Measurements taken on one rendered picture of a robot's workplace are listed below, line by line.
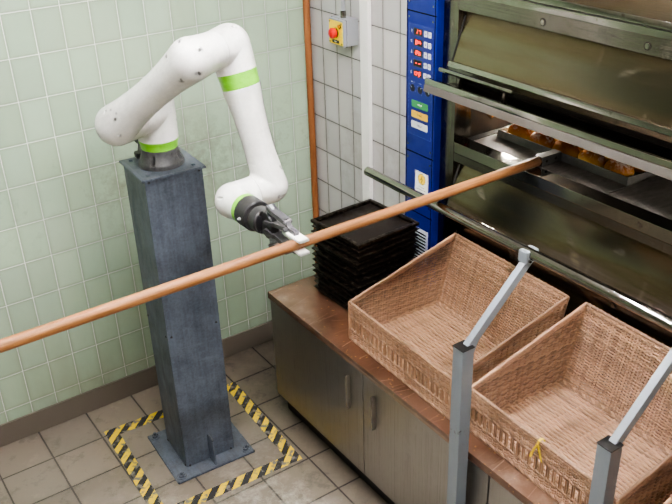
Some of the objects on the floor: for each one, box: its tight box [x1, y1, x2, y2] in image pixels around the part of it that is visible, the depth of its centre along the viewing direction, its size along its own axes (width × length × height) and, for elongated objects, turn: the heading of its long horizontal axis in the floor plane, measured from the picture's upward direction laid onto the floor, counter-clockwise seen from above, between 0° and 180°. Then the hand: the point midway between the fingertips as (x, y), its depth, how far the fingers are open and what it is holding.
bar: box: [364, 167, 672, 504], centre depth 251 cm, size 31×127×118 cm, turn 38°
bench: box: [268, 274, 672, 504], centre depth 263 cm, size 56×242×58 cm, turn 38°
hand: (297, 243), depth 226 cm, fingers closed on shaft, 3 cm apart
